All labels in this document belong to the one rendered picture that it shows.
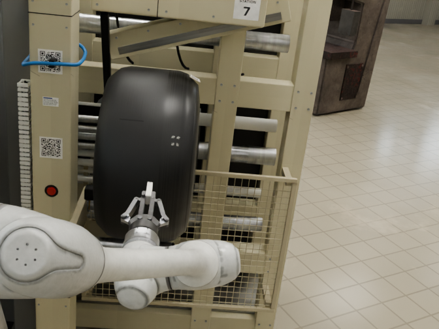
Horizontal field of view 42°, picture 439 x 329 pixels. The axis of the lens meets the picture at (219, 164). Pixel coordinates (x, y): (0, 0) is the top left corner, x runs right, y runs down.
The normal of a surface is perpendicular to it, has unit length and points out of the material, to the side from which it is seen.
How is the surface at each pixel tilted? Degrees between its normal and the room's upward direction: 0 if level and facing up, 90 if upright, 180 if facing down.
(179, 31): 90
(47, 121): 90
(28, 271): 51
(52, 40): 90
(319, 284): 0
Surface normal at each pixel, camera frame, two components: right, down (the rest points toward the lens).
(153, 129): 0.09, -0.25
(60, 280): 0.73, 0.50
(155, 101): 0.11, -0.54
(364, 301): 0.11, -0.91
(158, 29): 0.04, 0.40
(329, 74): 0.62, 0.37
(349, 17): -0.77, 0.17
